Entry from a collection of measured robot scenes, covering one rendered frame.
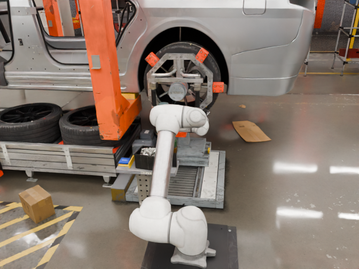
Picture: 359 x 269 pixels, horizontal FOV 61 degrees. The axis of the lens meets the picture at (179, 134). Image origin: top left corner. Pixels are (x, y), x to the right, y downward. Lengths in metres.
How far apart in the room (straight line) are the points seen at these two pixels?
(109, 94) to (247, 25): 1.19
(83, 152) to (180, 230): 1.45
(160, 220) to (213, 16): 1.65
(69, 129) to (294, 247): 2.01
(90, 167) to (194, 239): 1.47
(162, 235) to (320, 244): 1.22
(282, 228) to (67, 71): 2.27
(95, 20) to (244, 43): 1.15
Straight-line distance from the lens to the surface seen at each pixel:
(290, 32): 2.61
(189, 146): 2.87
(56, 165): 2.92
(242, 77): 2.64
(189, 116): 1.67
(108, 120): 2.38
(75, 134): 2.80
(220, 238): 1.81
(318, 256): 2.30
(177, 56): 2.47
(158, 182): 1.61
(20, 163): 3.11
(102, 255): 2.23
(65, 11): 7.18
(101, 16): 2.19
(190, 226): 1.51
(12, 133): 3.15
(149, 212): 1.57
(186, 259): 1.65
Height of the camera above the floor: 1.59
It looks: 26 degrees down
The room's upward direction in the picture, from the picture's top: 2 degrees counter-clockwise
